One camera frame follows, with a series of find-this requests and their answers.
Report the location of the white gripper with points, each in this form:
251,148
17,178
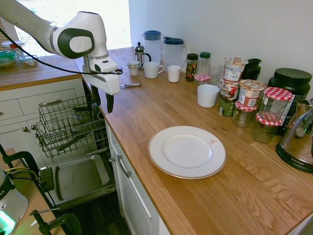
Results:
107,82

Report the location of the metal spoon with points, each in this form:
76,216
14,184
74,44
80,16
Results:
130,85

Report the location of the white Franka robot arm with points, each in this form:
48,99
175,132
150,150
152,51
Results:
80,27

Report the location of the open dishwasher door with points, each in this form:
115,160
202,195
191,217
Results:
80,176

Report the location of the black flat utensil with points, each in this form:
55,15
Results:
80,108

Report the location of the patterned white mug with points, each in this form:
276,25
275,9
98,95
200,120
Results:
133,68

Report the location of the black utensil in rack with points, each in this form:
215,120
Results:
69,143

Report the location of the glass French press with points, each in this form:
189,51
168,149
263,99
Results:
140,55

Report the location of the metal drawer knob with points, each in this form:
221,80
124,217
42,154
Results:
111,160

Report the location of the tall blue-lidded clear pitcher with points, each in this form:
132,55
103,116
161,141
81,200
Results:
152,49

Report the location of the white ribbed cup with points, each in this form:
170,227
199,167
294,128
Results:
174,74

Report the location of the round metal cabinet knob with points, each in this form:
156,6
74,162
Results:
25,129
33,127

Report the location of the bright window with blinds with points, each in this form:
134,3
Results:
117,24

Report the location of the clear glass food container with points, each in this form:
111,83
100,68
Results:
28,61

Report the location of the black-lidded dark spice jar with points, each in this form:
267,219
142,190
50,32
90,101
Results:
191,68

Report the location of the white gold-rimmed plate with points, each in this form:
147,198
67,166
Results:
187,151

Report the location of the dark green bench clamp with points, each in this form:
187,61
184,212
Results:
22,155
63,221

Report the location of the small red-checkered-lid jar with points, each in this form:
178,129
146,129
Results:
202,77

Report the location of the green-lidded food container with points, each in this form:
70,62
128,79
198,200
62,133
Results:
7,60

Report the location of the wide white cup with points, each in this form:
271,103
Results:
207,96

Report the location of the plastic container red-marked lid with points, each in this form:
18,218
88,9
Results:
9,46

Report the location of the green-lidded clear spice jar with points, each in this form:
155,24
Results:
205,63

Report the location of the clear drinking glass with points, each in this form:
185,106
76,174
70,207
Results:
216,73

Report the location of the wooden robot mounting board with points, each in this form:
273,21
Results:
34,193

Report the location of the green oatmeal cup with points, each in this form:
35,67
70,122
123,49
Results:
226,107

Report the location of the brown-label oatmeal cup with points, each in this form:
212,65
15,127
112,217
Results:
229,89

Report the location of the white-label oatmeal cup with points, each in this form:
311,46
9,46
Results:
234,71

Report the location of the red oatmeal cup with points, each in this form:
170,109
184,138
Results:
249,94

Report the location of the black shaker bottle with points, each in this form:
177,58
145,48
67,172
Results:
253,69

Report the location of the large red-checkered-lid glass jar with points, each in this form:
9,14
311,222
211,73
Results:
276,102

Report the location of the black protein powder tub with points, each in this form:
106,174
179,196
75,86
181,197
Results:
292,82

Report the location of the steel electric kettle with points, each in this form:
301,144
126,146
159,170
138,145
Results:
296,144

